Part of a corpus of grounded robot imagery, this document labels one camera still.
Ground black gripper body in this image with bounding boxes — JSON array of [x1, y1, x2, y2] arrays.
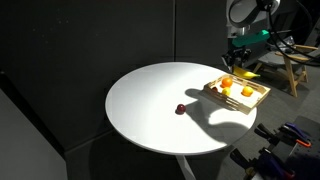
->
[[222, 47, 253, 66]]

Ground yellow banana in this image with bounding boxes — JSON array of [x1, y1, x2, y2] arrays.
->
[[232, 65, 261, 80]]

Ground light wooden slatted tray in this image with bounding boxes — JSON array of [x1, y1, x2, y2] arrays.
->
[[203, 73, 272, 116]]

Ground large orange fruit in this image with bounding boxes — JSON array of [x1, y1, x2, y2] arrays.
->
[[221, 76, 234, 88]]

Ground small yellow lemon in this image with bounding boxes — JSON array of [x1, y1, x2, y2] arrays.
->
[[221, 86, 232, 97]]

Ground yellow-orange round fruit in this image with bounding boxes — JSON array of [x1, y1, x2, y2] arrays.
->
[[241, 85, 254, 98]]

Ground wooden chair grey cushion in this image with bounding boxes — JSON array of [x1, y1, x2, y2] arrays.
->
[[248, 42, 320, 99]]

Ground clear plastic bag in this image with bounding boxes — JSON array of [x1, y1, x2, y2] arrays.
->
[[283, 33, 298, 48]]

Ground dark red plum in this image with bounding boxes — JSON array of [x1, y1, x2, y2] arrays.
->
[[175, 103, 187, 116]]

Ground perforated metal breadboard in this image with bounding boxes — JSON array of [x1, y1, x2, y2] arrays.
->
[[286, 143, 320, 180]]

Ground green wrist camera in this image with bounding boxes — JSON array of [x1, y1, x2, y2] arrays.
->
[[231, 29, 271, 48]]

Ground thick black looping cable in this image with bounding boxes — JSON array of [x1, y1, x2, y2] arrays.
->
[[265, 0, 320, 68]]

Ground purple clamp orange handle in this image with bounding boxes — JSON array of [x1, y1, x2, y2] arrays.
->
[[279, 122, 313, 149], [229, 147, 297, 180]]

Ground white table pedestal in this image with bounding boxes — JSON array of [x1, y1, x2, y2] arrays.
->
[[174, 154, 198, 180]]

